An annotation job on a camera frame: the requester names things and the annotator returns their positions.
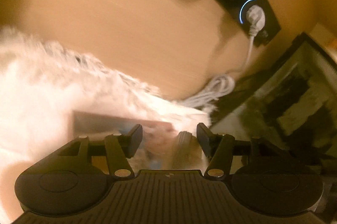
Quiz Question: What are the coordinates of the white fluffy rug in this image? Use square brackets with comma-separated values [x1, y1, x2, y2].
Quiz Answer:
[0, 24, 219, 214]

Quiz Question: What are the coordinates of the white plug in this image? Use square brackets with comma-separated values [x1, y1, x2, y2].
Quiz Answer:
[246, 5, 266, 37]

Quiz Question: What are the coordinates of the white power cable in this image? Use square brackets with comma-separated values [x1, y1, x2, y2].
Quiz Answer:
[181, 29, 256, 109]

